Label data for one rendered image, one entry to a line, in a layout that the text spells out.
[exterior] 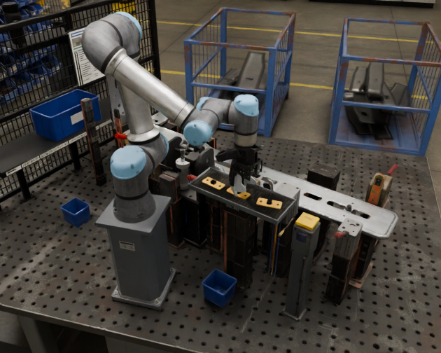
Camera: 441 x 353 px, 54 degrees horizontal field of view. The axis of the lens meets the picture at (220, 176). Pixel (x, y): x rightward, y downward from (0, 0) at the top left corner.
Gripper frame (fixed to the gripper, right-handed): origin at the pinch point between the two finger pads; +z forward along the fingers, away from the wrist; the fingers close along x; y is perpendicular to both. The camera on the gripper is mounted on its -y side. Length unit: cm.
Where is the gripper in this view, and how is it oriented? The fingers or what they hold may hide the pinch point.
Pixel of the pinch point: (238, 189)
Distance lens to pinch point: 154.9
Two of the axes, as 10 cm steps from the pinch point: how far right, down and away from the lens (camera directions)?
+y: 7.8, 3.6, -5.2
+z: 0.0, 8.3, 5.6
